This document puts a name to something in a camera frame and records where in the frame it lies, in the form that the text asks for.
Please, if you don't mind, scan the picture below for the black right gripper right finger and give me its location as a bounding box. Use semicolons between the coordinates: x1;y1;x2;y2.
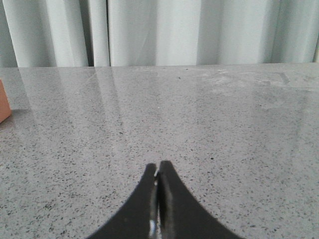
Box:
158;161;239;239

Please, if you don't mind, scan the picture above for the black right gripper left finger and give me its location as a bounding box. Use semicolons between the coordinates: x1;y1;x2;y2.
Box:
89;163;158;239

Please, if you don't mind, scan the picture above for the orange foam arch block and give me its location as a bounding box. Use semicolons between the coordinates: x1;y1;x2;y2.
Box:
0;80;11;123

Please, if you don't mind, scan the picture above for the pale green curtain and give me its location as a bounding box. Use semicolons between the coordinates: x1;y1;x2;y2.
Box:
0;0;319;67

